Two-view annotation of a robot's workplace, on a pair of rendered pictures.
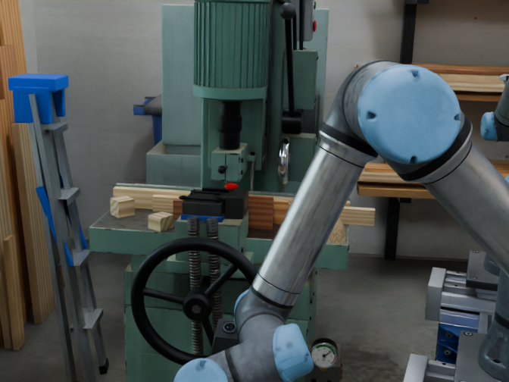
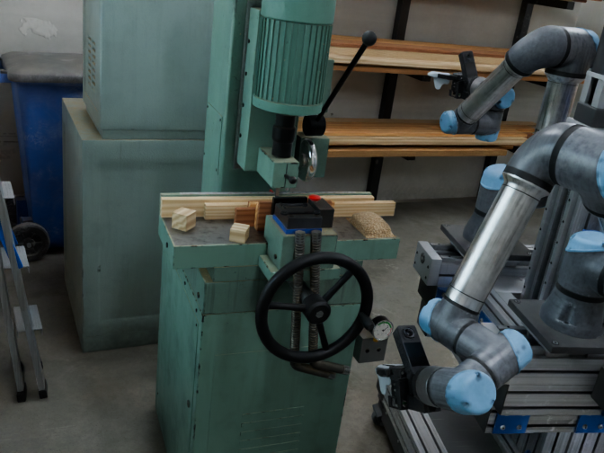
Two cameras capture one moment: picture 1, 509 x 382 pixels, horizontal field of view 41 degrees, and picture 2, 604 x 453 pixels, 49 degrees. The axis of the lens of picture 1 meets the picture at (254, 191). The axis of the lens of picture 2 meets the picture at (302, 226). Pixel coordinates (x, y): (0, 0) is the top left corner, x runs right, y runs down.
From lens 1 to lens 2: 0.88 m
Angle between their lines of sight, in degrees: 30
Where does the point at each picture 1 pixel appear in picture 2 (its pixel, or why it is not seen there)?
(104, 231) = (190, 248)
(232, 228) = (332, 237)
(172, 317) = (247, 318)
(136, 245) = (220, 259)
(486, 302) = not seen: hidden behind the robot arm
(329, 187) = (523, 220)
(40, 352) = not seen: outside the picture
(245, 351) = (494, 358)
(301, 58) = not seen: hidden behind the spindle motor
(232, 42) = (311, 62)
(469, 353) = (534, 317)
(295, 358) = (528, 356)
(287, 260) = (487, 279)
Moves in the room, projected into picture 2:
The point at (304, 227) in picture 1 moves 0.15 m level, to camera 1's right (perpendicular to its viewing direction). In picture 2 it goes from (501, 252) to (557, 244)
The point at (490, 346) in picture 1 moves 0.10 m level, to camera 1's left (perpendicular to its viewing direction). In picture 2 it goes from (560, 313) to (529, 318)
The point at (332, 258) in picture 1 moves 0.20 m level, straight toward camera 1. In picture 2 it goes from (387, 250) to (425, 285)
